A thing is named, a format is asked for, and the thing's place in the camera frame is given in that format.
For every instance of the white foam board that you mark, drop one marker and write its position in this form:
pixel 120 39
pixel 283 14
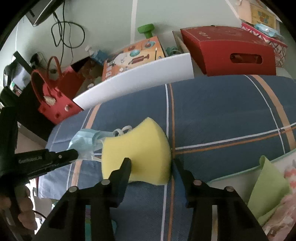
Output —
pixel 138 78

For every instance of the red felt tote bag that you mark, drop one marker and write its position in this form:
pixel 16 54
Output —
pixel 55 102

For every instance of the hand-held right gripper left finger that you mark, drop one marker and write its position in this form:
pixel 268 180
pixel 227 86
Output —
pixel 122 176

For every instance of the wall mounted screen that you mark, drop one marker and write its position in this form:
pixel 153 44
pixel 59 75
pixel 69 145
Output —
pixel 44 11

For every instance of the blue face mask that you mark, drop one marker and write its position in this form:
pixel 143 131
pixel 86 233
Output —
pixel 85 141

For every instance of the person's left hand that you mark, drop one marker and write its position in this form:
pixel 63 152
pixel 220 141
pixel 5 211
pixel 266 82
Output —
pixel 27 208

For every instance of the pink white knitted cloth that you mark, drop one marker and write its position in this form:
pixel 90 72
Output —
pixel 286 208

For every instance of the green dumbbell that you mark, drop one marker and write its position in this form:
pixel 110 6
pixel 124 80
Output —
pixel 145 30

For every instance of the red cardboard box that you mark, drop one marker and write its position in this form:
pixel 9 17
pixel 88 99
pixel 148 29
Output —
pixel 219 48

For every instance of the yellow sponge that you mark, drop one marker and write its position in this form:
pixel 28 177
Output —
pixel 138 150

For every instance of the white tray box green rim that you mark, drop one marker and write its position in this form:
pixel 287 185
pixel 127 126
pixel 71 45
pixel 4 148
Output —
pixel 233 176

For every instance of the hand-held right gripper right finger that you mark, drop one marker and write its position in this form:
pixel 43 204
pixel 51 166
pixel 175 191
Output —
pixel 185 178

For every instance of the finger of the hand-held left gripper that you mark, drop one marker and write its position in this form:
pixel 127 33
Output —
pixel 64 156

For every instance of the light blue wipes packet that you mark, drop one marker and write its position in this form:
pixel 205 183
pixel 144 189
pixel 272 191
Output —
pixel 267 30

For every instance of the light green cloth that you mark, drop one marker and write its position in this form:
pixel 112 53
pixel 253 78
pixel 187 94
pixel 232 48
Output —
pixel 268 190

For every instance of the orange toy box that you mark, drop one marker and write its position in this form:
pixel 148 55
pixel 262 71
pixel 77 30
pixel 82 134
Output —
pixel 131 55

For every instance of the red patterned tin box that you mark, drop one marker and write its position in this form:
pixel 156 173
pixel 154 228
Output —
pixel 277 46

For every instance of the black monitor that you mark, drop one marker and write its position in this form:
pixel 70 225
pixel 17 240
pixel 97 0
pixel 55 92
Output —
pixel 16 74

